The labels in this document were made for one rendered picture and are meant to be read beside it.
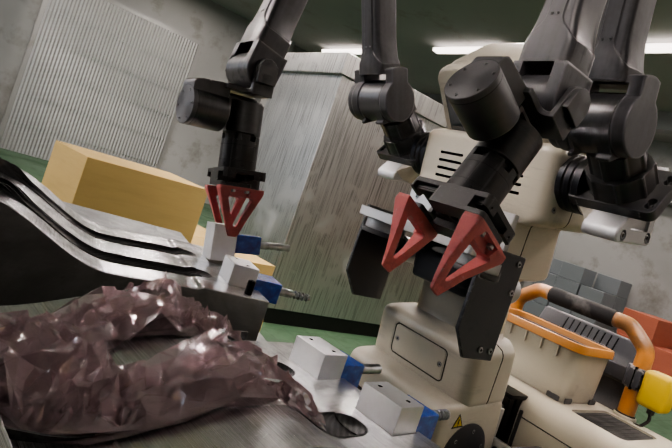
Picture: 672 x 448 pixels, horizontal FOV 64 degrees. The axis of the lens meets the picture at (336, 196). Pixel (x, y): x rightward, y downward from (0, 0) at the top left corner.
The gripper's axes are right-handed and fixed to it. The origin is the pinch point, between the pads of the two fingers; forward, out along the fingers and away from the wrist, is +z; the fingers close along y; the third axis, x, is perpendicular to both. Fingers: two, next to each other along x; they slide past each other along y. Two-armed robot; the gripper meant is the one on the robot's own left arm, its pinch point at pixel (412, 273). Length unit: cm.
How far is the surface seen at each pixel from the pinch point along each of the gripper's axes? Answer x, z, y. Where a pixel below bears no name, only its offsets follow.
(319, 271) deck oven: 214, -46, -274
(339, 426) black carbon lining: 1.8, 15.4, 2.3
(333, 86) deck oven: 123, -144, -279
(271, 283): 4.8, 8.0, -23.6
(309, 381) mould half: 3.1, 14.2, -5.2
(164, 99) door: 227, -181, -929
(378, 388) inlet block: 4.4, 10.6, 1.3
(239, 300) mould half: 0.2, 12.4, -20.0
